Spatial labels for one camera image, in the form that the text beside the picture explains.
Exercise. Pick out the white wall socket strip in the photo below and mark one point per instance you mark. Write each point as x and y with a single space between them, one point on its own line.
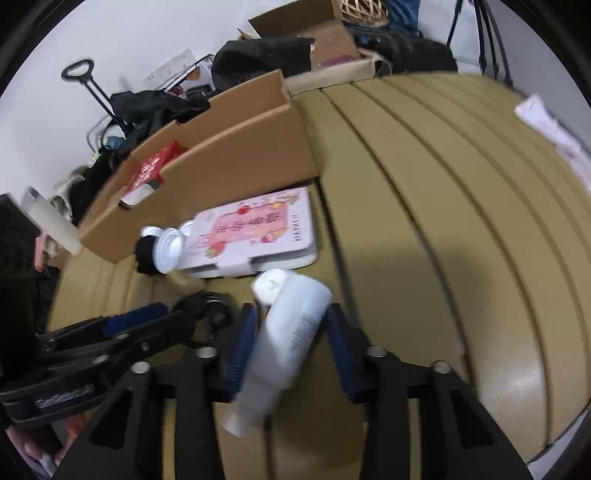
171 67

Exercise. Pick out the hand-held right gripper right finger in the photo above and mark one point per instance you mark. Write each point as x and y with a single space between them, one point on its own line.
341 355

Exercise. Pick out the small white jar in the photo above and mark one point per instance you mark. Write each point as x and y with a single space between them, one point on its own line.
138 196

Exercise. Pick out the white lotion tube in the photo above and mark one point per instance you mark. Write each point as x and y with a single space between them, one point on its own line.
291 332

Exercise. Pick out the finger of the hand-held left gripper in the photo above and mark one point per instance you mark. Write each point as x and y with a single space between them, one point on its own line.
134 318
171 325

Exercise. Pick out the black printed carton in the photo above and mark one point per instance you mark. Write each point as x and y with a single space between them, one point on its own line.
198 76

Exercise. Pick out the shallow cardboard tray box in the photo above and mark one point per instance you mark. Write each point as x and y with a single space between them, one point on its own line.
240 157

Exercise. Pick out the black jacket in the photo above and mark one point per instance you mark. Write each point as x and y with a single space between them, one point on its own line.
263 57

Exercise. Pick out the blue cloth bag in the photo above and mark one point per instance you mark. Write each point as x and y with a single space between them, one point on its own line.
401 16

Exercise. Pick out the round white jar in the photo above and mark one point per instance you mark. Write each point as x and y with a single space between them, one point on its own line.
168 249

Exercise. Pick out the beige canvas bag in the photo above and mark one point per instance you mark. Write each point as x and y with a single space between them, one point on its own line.
332 76

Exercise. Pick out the black tripod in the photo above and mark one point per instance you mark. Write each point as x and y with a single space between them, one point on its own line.
485 32

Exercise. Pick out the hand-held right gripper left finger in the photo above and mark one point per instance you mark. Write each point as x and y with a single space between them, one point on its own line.
242 346

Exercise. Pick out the large open cardboard box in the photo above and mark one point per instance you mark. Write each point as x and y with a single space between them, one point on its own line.
328 41

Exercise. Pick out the white thermos bottle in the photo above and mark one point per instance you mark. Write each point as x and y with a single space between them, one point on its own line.
53 221

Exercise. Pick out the white paper pink print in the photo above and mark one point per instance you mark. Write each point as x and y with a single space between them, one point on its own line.
549 124

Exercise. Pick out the black bag pile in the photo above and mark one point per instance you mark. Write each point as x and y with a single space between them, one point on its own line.
152 108

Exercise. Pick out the grey metal trolley frame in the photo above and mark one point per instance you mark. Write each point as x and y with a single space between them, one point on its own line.
92 134

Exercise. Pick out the red box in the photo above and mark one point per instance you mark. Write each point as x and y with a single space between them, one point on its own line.
152 168

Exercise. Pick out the black backpack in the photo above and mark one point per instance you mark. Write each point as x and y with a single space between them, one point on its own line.
415 55

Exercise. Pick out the woven bamboo ball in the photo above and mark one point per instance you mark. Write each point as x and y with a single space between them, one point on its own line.
362 11

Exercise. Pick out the pink printed flat box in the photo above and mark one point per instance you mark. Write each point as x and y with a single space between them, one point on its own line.
258 230

